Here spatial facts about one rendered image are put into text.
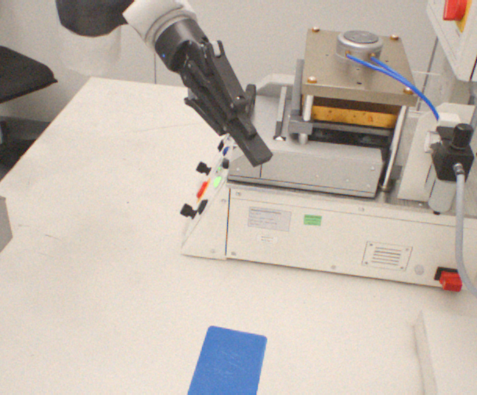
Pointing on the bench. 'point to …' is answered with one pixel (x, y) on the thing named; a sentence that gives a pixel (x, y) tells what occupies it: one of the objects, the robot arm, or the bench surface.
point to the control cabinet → (459, 79)
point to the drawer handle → (250, 98)
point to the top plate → (359, 68)
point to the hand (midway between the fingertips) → (250, 142)
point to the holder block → (354, 143)
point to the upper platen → (353, 115)
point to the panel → (209, 190)
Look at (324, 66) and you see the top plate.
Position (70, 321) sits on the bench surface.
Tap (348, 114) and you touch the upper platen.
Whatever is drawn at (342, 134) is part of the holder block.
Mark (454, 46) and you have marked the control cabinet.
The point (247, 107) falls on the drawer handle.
